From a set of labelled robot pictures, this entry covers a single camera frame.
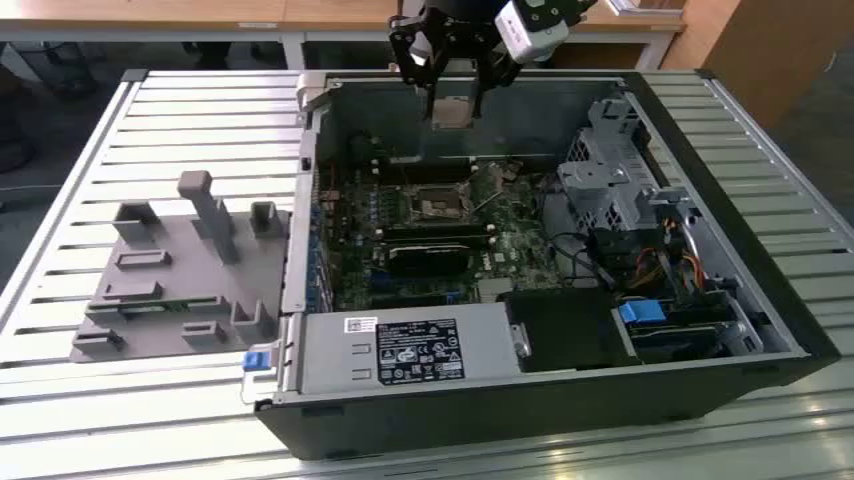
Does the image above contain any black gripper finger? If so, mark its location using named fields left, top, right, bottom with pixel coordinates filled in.
left=387, top=15, right=447, bottom=120
left=466, top=27, right=523, bottom=120

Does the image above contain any silver CPU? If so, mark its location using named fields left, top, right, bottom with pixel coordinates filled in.
left=431, top=94, right=475, bottom=130

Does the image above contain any metal socket cover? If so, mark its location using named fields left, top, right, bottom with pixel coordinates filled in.
left=469, top=160, right=522, bottom=194

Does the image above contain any wire locking lever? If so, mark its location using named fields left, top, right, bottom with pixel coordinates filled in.
left=469, top=189, right=503, bottom=213

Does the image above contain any CPU socket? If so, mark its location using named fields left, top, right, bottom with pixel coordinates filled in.
left=407, top=183, right=477, bottom=222

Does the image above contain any silver disk bay cage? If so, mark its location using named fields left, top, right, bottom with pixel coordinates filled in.
left=555, top=97, right=670, bottom=235

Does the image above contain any green motherboard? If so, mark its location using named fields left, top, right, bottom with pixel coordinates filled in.
left=312, top=159, right=569, bottom=311

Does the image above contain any black graphics card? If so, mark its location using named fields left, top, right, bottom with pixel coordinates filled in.
left=386, top=242, right=477, bottom=275

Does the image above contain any wooden cabinet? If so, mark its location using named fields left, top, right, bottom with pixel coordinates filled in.
left=666, top=0, right=854, bottom=134

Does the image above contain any silver chipset heatsink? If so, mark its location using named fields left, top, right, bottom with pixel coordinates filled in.
left=477, top=278, right=514, bottom=304

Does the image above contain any black plastic shroud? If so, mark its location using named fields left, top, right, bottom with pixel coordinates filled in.
left=499, top=288, right=643, bottom=375

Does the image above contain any blue disk carrier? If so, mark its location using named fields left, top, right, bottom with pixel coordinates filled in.
left=617, top=298, right=669, bottom=329

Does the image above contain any grey parts rack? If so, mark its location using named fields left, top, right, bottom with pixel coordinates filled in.
left=68, top=170, right=295, bottom=366

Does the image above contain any green RAM stick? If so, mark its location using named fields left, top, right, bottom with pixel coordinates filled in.
left=118, top=298, right=226, bottom=315

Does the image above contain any silver power supply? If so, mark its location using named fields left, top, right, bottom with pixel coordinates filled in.
left=303, top=309, right=521, bottom=397

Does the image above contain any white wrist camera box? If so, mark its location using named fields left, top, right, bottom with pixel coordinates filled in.
left=494, top=0, right=601, bottom=65

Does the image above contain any wooden desk white frame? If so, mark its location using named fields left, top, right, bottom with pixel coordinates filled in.
left=0, top=0, right=306, bottom=71
left=283, top=0, right=689, bottom=71

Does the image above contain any black cable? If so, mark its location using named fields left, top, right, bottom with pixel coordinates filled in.
left=545, top=230, right=622, bottom=292

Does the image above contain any orange yellow wire bundle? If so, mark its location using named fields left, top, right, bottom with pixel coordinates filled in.
left=630, top=249, right=669, bottom=290
left=678, top=252, right=710, bottom=296

